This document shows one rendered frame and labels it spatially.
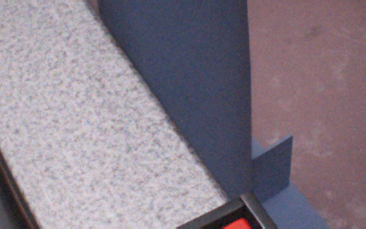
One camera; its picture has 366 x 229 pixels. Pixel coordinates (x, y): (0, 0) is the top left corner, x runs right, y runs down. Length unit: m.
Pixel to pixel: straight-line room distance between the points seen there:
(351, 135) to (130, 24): 0.72
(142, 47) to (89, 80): 0.52
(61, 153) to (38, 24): 0.09
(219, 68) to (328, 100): 0.64
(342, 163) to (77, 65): 1.12
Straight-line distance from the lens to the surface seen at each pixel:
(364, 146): 1.56
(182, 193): 0.40
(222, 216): 0.37
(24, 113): 0.44
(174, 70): 0.98
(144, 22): 0.93
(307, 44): 1.71
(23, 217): 0.45
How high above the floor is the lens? 1.24
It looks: 51 degrees down
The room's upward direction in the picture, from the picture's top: 6 degrees counter-clockwise
